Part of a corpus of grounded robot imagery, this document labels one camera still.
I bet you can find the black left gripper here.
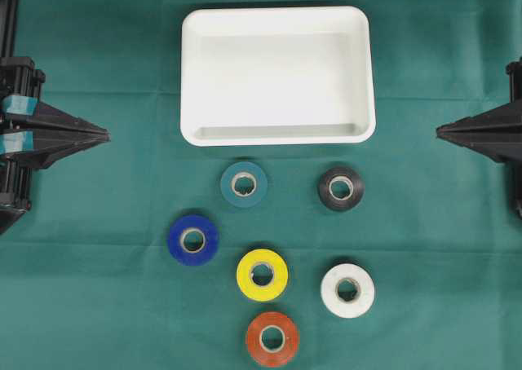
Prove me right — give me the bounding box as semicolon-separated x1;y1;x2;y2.
0;56;111;212

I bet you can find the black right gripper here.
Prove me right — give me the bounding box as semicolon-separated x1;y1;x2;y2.
435;55;522;220

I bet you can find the blue tape roll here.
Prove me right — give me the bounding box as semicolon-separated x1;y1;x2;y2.
167;214;219;266

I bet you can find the white tape roll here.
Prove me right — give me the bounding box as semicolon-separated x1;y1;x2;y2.
321;263;375;319

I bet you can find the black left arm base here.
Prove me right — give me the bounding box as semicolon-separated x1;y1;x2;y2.
0;206;27;235

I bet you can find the black tape roll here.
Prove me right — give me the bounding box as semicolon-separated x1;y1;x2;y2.
317;166;365;212

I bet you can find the green tape roll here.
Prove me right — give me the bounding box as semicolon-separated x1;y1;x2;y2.
220;161;268;208

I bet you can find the white plastic tray case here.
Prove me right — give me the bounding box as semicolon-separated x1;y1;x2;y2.
179;6;376;147

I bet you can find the yellow tape roll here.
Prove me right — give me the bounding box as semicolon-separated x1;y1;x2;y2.
236;249;290;302

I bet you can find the orange tape roll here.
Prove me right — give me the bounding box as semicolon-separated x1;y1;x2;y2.
246;311;300;368

